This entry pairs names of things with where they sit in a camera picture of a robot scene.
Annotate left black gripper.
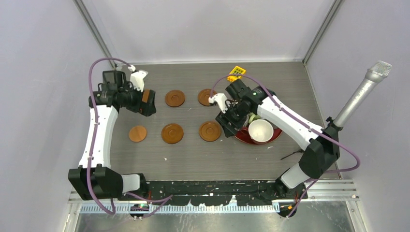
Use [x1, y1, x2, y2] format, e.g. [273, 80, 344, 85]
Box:
[119, 81, 156, 116]

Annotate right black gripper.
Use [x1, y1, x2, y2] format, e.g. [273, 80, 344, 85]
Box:
[216, 102, 251, 137]

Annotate red round tray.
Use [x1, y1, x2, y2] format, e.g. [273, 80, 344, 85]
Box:
[235, 127, 283, 145]

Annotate dark ringed wooden coaster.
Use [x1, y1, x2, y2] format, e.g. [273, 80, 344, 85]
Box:
[199, 121, 222, 142]

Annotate light wooden coaster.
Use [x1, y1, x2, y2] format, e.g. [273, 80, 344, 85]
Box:
[129, 125, 147, 143]

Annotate yellow toy brick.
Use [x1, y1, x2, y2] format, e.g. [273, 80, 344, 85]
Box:
[226, 66, 246, 83]

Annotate black microphone tripod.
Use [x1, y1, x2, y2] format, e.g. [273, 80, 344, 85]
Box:
[280, 116, 336, 161]

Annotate silver microphone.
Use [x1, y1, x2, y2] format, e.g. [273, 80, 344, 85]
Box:
[333, 60, 392, 128]

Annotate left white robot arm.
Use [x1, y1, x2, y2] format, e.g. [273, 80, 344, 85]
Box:
[68, 70, 156, 201]

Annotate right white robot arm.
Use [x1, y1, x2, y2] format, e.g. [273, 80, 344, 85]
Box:
[208, 79, 341, 199]

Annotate pale green cup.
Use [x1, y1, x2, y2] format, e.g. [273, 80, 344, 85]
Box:
[246, 113, 261, 126]

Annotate white bowl cup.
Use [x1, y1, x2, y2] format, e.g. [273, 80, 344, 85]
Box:
[248, 119, 274, 144]

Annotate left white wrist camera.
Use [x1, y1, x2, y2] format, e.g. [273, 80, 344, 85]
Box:
[127, 65, 148, 93]

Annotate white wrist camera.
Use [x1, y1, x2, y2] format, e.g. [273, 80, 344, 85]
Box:
[127, 65, 148, 93]
[208, 93, 228, 114]

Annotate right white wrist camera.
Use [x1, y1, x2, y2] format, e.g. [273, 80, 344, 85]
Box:
[208, 93, 228, 114]

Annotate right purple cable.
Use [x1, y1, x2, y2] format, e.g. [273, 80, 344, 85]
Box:
[209, 74, 361, 218]

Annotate purple cable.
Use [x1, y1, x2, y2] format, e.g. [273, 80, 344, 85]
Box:
[209, 74, 361, 218]
[86, 58, 174, 219]

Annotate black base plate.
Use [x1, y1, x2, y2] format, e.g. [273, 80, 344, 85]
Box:
[131, 180, 306, 206]

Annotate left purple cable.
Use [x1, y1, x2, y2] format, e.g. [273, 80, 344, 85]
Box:
[86, 58, 174, 219]

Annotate aluminium frame rail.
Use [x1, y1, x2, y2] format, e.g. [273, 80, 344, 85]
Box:
[67, 179, 360, 215]

